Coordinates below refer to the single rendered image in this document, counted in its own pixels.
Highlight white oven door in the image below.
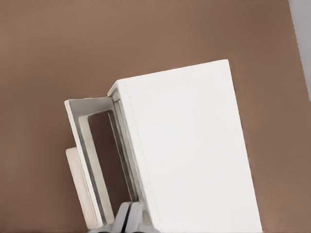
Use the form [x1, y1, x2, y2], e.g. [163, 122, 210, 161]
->
[64, 95, 120, 226]

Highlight white oven body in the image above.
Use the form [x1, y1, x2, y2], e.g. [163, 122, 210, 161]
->
[107, 58, 263, 233]

